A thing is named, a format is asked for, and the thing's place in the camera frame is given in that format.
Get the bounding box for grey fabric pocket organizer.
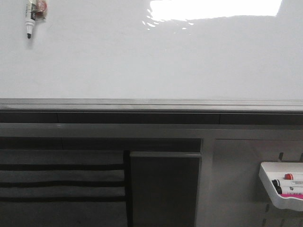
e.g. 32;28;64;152
0;149;133;227

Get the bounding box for black whiteboard marker pen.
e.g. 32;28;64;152
25;0;48;39

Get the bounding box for red capped marker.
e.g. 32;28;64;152
284;173;303;181

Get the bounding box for white whiteboard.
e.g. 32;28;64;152
0;0;303;113

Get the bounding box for white plastic marker tray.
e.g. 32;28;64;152
259;162;303;211

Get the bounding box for black capped marker upper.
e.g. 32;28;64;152
271;179;303;188

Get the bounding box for grey metal frame stand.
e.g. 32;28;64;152
0;123;303;227

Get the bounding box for black capped marker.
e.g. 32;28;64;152
275;186;303;195
271;179;303;188

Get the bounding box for dark grey panel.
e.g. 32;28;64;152
131;151;201;227

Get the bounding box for black capped marker lower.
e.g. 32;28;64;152
275;186;303;195

